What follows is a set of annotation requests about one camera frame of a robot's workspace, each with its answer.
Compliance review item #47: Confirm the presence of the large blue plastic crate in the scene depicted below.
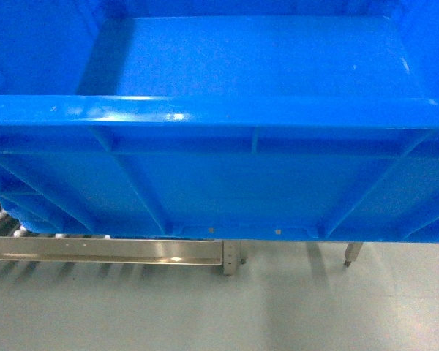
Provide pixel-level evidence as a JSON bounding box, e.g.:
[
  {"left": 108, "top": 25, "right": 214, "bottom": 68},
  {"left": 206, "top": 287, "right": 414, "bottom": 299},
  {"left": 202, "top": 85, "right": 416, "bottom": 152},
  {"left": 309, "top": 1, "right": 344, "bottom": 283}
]
[{"left": 0, "top": 1, "right": 439, "bottom": 243}]

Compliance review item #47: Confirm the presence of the steel roller shelf frame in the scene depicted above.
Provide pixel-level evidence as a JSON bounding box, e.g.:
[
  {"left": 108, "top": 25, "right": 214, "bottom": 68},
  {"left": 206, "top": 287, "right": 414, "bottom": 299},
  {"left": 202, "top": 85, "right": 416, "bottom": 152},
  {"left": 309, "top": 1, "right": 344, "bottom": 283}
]
[{"left": 0, "top": 204, "right": 248, "bottom": 276}]

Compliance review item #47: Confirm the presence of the steel shelf leg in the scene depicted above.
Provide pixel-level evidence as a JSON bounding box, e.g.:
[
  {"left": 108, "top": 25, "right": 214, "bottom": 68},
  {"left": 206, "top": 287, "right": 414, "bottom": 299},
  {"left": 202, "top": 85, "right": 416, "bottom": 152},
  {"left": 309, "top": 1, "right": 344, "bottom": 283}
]
[{"left": 344, "top": 242, "right": 364, "bottom": 268}]

